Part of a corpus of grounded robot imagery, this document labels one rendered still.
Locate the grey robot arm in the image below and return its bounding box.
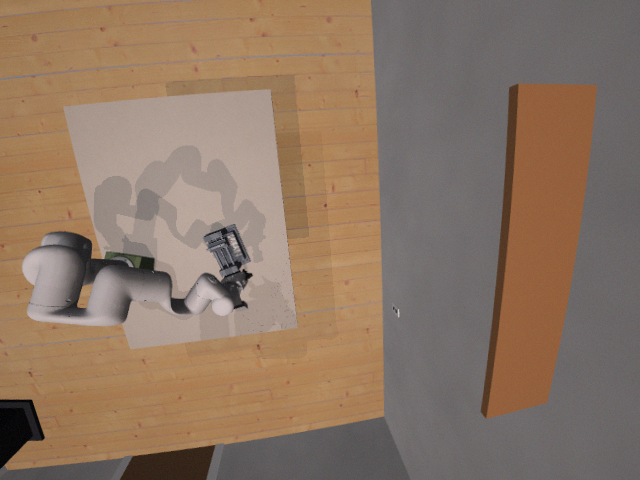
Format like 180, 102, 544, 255
22, 231, 248, 326

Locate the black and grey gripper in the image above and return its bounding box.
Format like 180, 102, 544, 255
221, 269, 253, 288

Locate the grey metal bench vise with handwheel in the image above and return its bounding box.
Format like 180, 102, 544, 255
203, 224, 251, 278

